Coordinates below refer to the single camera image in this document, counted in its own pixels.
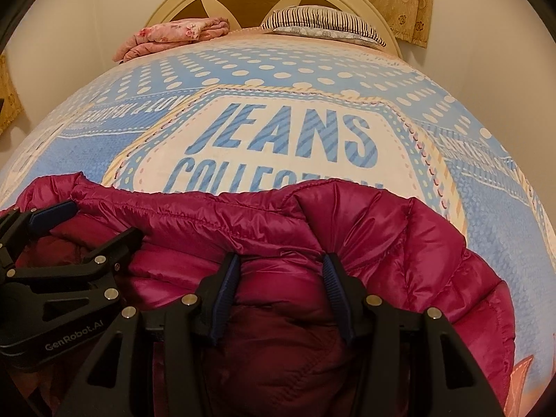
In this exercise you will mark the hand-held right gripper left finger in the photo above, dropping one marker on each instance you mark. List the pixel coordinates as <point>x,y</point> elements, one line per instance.
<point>223,299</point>

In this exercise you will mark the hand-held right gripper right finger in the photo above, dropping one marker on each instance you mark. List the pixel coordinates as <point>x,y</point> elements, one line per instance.
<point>339,299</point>

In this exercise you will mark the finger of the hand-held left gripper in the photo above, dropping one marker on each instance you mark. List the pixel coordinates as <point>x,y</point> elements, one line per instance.
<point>117,247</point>
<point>52,217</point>

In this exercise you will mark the magenta quilted down jacket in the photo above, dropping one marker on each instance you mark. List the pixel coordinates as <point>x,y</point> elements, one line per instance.
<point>269,234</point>

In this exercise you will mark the wide beige floral curtain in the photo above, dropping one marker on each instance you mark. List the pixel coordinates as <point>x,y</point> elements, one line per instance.
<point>8,95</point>

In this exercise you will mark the pink floral folded blanket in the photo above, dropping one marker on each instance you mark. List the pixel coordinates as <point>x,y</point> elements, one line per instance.
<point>173,34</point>

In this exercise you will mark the bed with pink-blue blanket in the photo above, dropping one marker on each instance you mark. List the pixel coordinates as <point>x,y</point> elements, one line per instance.
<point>304,74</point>

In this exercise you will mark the striped pillow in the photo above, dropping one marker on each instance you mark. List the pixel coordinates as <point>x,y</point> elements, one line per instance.
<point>321,19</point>

